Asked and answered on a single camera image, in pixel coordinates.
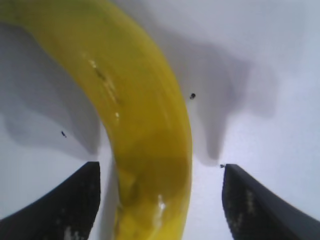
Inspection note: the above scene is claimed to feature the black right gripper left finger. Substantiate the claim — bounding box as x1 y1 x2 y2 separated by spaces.
0 161 102 240

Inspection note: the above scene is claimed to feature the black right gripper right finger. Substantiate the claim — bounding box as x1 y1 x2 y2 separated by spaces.
221 163 320 240

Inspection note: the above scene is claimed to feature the yellow banana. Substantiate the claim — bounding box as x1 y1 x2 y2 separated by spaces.
0 0 193 240

